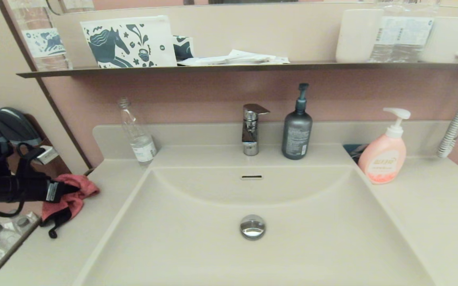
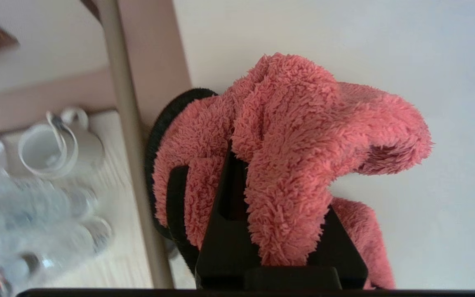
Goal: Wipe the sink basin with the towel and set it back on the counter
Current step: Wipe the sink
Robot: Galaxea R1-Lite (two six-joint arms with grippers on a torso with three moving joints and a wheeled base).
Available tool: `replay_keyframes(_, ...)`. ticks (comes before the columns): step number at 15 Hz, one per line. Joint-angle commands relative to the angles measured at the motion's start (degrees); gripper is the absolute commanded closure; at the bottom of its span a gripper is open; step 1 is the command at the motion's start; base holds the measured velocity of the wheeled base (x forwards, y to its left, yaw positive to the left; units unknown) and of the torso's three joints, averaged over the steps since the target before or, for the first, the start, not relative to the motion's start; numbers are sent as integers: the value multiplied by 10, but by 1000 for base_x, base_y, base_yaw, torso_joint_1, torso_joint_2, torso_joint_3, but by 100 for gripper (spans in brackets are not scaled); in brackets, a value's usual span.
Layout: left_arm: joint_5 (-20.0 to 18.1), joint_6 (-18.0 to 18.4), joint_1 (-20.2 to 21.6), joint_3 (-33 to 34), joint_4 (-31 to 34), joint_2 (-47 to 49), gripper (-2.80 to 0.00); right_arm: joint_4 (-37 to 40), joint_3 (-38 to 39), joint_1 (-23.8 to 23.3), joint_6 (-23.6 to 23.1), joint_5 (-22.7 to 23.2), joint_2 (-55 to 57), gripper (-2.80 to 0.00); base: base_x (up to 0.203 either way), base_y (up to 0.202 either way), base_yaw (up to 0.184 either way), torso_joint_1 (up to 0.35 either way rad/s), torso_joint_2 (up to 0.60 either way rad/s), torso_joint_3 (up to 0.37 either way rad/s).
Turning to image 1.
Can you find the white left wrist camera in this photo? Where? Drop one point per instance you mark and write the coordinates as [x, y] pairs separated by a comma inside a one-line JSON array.
[[47, 155]]

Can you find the chrome faucet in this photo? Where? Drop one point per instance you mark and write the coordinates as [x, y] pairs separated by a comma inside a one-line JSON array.
[[249, 135]]

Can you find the chrome drain stopper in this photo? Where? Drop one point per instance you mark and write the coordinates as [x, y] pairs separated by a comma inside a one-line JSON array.
[[253, 227]]

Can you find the white paper packets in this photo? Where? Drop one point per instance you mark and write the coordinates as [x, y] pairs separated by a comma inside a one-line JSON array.
[[233, 58]]

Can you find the dark blue packet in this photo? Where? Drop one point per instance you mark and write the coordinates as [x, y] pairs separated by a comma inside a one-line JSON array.
[[354, 151]]

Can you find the pink cloth black trim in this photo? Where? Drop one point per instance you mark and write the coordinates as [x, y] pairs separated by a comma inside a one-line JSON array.
[[76, 198]]

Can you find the clear bottle white label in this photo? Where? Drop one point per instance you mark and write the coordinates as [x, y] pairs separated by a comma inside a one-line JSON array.
[[388, 35], [420, 35]]

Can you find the white pouch blue horse print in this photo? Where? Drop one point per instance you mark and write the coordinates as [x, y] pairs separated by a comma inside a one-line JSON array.
[[133, 39]]

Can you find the small blue white pouch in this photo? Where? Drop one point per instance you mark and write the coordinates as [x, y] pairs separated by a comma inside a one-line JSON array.
[[183, 47]]

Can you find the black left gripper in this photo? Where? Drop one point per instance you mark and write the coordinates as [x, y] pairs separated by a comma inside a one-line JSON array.
[[50, 190]]

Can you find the pink soap pump bottle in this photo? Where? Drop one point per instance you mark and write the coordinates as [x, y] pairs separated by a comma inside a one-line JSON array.
[[382, 159]]

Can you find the large clear bottle horse label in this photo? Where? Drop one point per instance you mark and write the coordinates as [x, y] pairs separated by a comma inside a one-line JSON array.
[[44, 43]]

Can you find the slim clear plastic bottle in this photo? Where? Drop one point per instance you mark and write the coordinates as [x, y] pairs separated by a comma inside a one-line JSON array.
[[143, 149]]

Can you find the beige sink basin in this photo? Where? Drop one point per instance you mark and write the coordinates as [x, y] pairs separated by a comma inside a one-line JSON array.
[[253, 254]]

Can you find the dark grey pump bottle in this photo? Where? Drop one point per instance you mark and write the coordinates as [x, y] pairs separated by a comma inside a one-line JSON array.
[[296, 135]]

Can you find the dark metal wall shelf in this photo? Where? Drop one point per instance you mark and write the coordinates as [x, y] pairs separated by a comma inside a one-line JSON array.
[[213, 68]]

